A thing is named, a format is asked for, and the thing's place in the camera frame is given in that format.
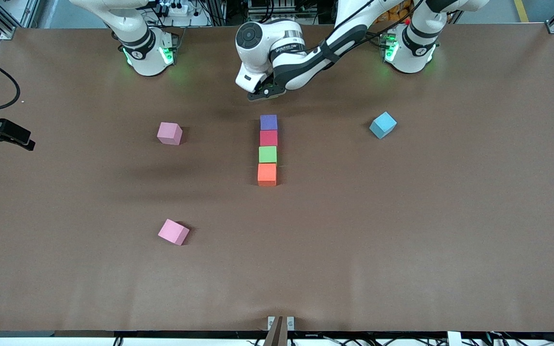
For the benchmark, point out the purple foam cube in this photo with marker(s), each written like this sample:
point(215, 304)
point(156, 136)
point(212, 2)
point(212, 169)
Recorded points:
point(268, 122)

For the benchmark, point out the red foam cube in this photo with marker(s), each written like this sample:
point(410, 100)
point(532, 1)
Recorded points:
point(268, 138)

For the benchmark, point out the green foam cube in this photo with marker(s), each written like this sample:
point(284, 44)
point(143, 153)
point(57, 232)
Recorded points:
point(267, 154)

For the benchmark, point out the orange foam cube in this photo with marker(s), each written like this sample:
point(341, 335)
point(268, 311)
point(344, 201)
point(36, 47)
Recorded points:
point(267, 174)

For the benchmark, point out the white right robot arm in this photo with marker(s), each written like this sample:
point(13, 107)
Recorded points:
point(137, 43)

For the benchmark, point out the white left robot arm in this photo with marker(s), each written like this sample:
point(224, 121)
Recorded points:
point(306, 53)

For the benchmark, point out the grey equipment box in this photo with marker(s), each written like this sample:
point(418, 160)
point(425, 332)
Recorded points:
point(274, 9)

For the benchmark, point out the pink foam cube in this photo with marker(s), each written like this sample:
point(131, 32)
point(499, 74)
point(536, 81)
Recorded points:
point(169, 133)
point(173, 232)

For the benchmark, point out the light blue foam cube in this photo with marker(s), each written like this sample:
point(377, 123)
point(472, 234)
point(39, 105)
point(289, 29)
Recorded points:
point(383, 125)

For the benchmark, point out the white power strip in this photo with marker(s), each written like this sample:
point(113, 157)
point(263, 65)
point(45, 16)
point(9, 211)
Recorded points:
point(178, 9)

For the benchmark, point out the orange snack bag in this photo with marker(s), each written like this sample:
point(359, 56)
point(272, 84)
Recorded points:
point(397, 14)

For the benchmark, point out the small white block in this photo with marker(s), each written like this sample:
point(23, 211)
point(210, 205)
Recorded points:
point(454, 339)

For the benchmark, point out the small metal bracket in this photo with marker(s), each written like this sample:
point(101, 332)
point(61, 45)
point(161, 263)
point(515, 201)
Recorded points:
point(290, 323)

